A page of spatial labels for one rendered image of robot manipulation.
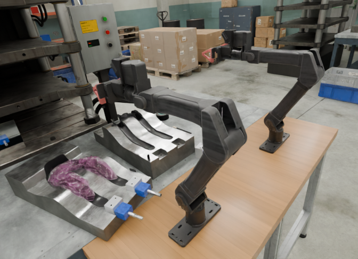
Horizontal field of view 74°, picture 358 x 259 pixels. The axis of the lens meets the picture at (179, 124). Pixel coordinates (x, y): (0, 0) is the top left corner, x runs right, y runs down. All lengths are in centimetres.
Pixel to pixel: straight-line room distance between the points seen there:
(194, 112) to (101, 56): 125
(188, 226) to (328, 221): 139
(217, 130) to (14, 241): 77
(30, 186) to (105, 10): 115
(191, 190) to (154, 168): 32
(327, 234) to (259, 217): 115
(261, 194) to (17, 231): 86
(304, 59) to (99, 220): 91
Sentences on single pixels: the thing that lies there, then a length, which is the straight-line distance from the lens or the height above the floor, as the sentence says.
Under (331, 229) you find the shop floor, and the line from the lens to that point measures 202.
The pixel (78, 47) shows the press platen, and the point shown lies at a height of 126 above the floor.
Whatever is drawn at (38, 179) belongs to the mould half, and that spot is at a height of 89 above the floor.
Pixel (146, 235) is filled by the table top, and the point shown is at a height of 80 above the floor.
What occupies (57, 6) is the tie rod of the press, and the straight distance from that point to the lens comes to 149.
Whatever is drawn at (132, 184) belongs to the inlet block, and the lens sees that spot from 89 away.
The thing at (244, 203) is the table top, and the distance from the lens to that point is 91.
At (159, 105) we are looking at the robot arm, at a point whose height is 121.
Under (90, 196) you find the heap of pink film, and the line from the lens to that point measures 92.
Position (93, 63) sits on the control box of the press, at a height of 113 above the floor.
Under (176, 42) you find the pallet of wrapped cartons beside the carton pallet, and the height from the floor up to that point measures 73.
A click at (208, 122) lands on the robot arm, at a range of 50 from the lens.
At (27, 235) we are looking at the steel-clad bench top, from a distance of 100.
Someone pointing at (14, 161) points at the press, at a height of 78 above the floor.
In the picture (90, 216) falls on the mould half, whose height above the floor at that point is 85.
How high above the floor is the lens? 145
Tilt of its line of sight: 28 degrees down
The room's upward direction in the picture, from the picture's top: 5 degrees counter-clockwise
